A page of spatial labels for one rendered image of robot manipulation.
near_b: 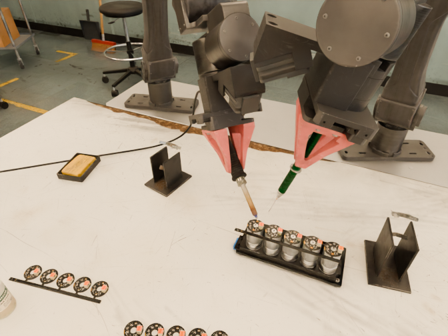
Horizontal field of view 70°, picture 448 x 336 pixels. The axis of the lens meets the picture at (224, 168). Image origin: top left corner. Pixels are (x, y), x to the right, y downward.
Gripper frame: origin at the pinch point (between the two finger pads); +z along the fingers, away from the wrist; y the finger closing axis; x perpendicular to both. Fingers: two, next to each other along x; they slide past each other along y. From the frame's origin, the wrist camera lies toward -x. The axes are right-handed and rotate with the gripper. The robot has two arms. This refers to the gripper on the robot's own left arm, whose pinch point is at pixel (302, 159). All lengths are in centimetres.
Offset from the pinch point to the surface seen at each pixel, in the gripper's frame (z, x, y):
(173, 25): 95, -60, -307
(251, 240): 15.0, -1.2, 2.3
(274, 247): 14.1, 2.0, 3.2
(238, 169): 9.5, -5.6, -6.3
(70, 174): 28.9, -35.0, -13.9
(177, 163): 19.2, -15.0, -15.0
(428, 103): 54, 158, -206
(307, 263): 13.6, 6.8, 4.9
